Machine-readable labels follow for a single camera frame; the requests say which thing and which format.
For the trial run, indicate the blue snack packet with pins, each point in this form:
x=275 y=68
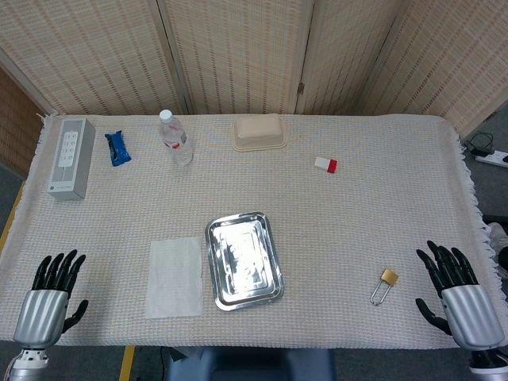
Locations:
x=117 y=148

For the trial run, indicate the white woven tablecloth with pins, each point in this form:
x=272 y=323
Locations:
x=317 y=222

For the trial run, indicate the beige woven folding screen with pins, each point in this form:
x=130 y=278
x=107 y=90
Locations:
x=238 y=55

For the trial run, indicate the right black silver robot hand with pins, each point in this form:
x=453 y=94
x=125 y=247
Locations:
x=470 y=313

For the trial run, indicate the brown woven screen panel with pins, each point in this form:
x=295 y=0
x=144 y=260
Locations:
x=16 y=123

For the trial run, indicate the grey power strip box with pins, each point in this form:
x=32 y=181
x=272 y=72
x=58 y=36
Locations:
x=70 y=158

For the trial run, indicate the red white small box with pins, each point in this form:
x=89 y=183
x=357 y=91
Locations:
x=326 y=164

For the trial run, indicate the beige food container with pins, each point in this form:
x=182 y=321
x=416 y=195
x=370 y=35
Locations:
x=259 y=130

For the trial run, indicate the white shoe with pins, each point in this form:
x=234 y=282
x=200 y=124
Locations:
x=498 y=234

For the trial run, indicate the white power strip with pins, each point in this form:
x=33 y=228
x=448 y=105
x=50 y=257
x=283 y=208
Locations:
x=494 y=158

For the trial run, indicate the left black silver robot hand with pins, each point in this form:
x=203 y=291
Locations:
x=39 y=313

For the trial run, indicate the clear plastic water bottle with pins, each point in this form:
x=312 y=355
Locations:
x=176 y=141

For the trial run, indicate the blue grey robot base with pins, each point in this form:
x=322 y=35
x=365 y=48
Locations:
x=250 y=365

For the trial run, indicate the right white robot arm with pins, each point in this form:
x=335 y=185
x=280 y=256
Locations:
x=488 y=367

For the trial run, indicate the silver metal tray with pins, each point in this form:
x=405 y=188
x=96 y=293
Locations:
x=243 y=262

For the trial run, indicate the brass padlock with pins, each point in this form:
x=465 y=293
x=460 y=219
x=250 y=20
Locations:
x=390 y=276

